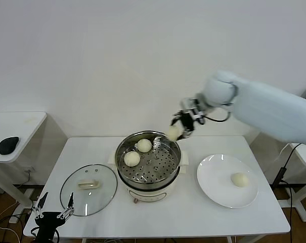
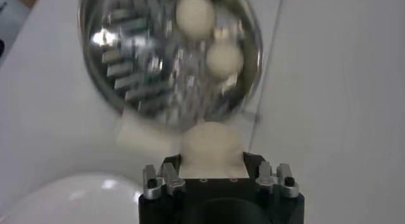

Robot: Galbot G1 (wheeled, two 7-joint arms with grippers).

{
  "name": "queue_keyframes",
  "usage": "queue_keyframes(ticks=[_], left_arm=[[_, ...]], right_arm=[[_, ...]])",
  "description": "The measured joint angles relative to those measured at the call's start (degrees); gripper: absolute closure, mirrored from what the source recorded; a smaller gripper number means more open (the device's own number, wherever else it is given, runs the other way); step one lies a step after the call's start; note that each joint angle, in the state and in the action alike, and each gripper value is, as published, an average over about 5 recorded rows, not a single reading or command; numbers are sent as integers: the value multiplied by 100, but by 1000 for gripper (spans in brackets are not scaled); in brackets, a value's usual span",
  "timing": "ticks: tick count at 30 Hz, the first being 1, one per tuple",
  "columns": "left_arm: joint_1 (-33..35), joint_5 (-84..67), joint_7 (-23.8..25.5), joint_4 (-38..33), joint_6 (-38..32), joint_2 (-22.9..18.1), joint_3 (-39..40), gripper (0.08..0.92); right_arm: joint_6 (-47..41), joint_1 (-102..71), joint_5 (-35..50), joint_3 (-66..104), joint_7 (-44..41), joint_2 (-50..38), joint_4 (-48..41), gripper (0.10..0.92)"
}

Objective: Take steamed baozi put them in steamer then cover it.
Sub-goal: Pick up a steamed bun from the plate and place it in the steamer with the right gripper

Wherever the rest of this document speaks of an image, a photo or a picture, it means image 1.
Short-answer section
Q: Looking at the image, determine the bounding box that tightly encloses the white steamed baozi bun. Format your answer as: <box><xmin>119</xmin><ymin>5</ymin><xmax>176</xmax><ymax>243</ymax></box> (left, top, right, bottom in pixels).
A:
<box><xmin>230</xmin><ymin>172</ymin><xmax>249</xmax><ymax>188</ymax></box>
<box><xmin>137</xmin><ymin>138</ymin><xmax>152</xmax><ymax>153</ymax></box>
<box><xmin>167</xmin><ymin>126</ymin><xmax>182</xmax><ymax>141</ymax></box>
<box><xmin>124</xmin><ymin>151</ymin><xmax>141</xmax><ymax>168</ymax></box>

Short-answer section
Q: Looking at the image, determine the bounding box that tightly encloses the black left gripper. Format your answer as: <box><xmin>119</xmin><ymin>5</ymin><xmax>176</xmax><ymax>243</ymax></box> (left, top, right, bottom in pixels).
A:
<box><xmin>32</xmin><ymin>191</ymin><xmax>75</xmax><ymax>243</ymax></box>

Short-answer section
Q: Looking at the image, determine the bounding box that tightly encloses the white side table with laptop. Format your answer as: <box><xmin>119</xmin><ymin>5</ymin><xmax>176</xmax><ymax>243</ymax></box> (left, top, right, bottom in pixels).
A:
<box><xmin>248</xmin><ymin>134</ymin><xmax>306</xmax><ymax>223</ymax></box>

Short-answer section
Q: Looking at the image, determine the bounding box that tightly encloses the black cable with adapter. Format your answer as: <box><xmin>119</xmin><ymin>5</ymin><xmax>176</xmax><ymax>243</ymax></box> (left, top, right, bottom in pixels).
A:
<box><xmin>272</xmin><ymin>141</ymin><xmax>306</xmax><ymax>243</ymax></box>

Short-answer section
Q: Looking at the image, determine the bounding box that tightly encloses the white side table with mouse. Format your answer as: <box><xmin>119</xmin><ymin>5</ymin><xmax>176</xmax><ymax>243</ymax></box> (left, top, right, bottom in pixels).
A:
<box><xmin>0</xmin><ymin>111</ymin><xmax>69</xmax><ymax>211</ymax></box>

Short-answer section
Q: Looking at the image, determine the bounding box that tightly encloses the white round plate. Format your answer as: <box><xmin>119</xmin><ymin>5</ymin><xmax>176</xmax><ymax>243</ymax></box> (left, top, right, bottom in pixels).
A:
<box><xmin>196</xmin><ymin>154</ymin><xmax>259</xmax><ymax>209</ymax></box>

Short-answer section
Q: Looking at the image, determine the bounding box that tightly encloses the cream electric cooker base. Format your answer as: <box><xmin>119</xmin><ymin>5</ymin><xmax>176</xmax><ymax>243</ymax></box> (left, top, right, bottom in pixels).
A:
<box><xmin>107</xmin><ymin>149</ymin><xmax>190</xmax><ymax>205</ymax></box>

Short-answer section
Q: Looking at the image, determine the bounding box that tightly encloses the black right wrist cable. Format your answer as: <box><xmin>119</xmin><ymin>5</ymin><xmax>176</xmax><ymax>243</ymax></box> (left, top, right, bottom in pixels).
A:
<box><xmin>204</xmin><ymin>110</ymin><xmax>231</xmax><ymax>123</ymax></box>

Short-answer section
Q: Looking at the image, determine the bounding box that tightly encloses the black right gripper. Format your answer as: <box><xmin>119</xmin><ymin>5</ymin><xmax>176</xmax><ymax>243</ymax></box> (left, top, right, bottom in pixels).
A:
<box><xmin>170</xmin><ymin>108</ymin><xmax>196</xmax><ymax>142</ymax></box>

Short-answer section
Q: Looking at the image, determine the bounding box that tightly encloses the glass lid with cream handle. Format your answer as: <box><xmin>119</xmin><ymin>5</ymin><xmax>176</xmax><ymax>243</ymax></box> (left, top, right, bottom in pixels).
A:
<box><xmin>60</xmin><ymin>164</ymin><xmax>118</xmax><ymax>217</ymax></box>

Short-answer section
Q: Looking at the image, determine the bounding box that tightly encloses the black computer mouse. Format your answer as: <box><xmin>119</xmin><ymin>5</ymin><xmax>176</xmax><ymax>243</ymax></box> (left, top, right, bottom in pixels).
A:
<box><xmin>0</xmin><ymin>136</ymin><xmax>20</xmax><ymax>155</ymax></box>

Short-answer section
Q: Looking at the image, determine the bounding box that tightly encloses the white cable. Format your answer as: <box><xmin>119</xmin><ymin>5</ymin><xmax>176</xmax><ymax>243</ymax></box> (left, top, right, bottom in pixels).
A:
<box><xmin>274</xmin><ymin>143</ymin><xmax>292</xmax><ymax>163</ymax></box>

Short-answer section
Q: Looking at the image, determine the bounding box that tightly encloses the stainless steel steamer basket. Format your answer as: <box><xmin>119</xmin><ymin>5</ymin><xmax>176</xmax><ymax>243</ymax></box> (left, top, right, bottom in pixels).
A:
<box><xmin>108</xmin><ymin>130</ymin><xmax>190</xmax><ymax>185</ymax></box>

